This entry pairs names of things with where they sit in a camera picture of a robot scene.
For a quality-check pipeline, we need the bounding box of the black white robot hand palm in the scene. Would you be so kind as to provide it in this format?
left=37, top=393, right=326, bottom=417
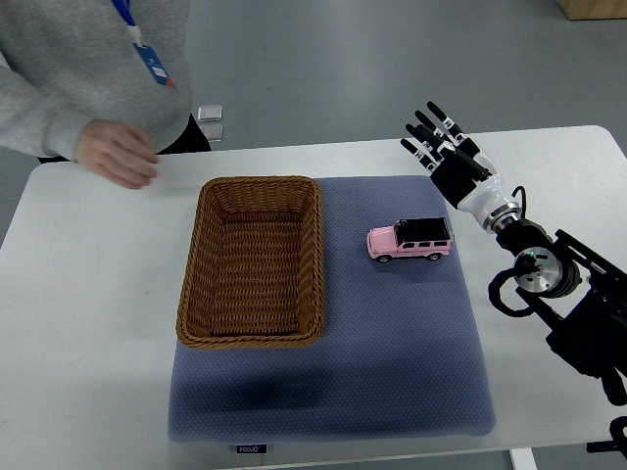
left=430, top=159, right=519, bottom=230

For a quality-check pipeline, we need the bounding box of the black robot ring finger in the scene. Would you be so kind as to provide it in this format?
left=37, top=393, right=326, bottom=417
left=414, top=110, right=454, bottom=150

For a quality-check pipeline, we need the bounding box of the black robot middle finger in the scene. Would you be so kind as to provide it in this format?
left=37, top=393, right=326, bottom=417
left=406, top=123, right=443, bottom=160

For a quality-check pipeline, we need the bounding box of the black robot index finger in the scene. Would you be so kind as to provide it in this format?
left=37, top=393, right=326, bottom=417
left=401, top=138, right=436, bottom=172

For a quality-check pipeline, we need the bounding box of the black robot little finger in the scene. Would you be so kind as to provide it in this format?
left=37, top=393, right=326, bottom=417
left=427, top=101, right=465, bottom=140

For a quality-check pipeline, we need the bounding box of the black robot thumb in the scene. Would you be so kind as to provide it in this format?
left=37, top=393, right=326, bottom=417
left=440, top=142, right=492, bottom=182

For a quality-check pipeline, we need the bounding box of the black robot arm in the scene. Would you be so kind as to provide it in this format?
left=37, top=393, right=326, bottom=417
left=402, top=103, right=626, bottom=452

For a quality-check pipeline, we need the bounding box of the grey sweater sleeve forearm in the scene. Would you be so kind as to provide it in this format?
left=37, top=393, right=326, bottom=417
left=1, top=55, right=95, bottom=161

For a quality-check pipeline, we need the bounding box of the pink toy car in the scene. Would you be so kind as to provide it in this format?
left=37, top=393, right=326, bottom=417
left=366, top=217, right=455, bottom=263

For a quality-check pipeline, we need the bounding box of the brown wicker basket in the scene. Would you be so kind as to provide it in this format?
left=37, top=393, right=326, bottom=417
left=176, top=176, right=325, bottom=350

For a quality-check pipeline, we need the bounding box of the person's hand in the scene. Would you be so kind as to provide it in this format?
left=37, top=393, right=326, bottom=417
left=73, top=119, right=159, bottom=190

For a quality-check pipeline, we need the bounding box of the wooden box corner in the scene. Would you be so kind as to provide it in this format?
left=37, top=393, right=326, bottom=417
left=557, top=0, right=626, bottom=21

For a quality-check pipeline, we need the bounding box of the blue-grey fabric mat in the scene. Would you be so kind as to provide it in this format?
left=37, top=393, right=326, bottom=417
left=169, top=175, right=496, bottom=445

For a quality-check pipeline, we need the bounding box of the silver floor plate lower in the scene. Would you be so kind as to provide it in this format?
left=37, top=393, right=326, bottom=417
left=200, top=123, right=224, bottom=143

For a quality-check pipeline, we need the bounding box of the silver floor plate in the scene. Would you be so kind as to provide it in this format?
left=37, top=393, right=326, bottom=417
left=197, top=105, right=223, bottom=121
left=200, top=123, right=224, bottom=143

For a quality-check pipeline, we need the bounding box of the silver floor plate upper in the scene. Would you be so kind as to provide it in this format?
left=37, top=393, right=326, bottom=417
left=197, top=105, right=223, bottom=121

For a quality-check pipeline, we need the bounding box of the person torso grey sweater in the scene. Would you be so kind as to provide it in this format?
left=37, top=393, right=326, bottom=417
left=1, top=1, right=192, bottom=151

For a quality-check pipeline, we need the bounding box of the black cable loop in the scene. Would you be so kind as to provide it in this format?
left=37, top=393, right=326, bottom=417
left=487, top=267, right=538, bottom=318

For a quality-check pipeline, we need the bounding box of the blue badge on lanyard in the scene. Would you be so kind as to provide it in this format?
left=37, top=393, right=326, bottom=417
left=111, top=0, right=175, bottom=88

